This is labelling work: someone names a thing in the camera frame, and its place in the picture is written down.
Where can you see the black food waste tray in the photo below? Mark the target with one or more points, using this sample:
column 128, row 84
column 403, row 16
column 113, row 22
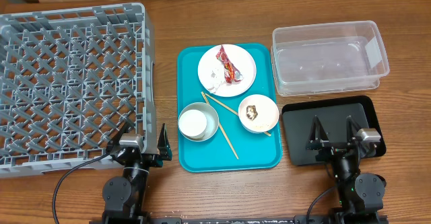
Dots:
column 297, row 120

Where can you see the grey plastic dish rack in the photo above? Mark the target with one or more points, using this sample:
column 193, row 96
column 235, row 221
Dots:
column 70, row 78

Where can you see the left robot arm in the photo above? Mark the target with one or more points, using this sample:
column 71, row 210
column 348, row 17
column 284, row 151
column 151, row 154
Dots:
column 124, row 195

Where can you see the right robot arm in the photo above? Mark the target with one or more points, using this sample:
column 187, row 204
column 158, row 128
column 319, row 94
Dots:
column 360, row 195

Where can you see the clear plastic waste bin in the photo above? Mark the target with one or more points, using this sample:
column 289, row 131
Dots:
column 328, row 58

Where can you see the red snack wrapper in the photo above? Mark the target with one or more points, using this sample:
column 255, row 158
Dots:
column 231, row 73

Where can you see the wooden chopstick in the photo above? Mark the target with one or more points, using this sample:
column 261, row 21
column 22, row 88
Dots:
column 222, row 129
column 228, row 108

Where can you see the large white plate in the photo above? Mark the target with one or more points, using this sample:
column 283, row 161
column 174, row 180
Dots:
column 241, row 59

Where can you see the grey metal bowl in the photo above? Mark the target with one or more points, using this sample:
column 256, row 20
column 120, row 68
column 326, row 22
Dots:
column 212, row 119

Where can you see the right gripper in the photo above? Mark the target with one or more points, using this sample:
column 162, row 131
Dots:
column 330, row 148

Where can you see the wooden chopstick left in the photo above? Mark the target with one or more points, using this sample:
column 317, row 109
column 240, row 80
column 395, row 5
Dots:
column 222, row 129

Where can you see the wooden chopstick right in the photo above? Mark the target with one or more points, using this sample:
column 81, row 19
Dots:
column 228, row 108

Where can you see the small pink bowl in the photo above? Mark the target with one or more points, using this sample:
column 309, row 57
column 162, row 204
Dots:
column 260, row 101

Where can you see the food scraps and rice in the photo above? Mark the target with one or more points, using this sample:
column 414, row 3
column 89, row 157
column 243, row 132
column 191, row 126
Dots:
column 258, row 118

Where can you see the white tissue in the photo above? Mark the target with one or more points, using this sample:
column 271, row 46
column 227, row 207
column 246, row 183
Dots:
column 216, row 79

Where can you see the teal serving tray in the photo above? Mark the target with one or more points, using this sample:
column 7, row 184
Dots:
column 255, row 151

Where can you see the white paper cup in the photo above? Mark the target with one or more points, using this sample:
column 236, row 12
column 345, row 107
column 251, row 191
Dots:
column 192, row 124

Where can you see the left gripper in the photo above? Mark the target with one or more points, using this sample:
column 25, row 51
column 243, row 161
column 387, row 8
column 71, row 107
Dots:
column 142, row 156

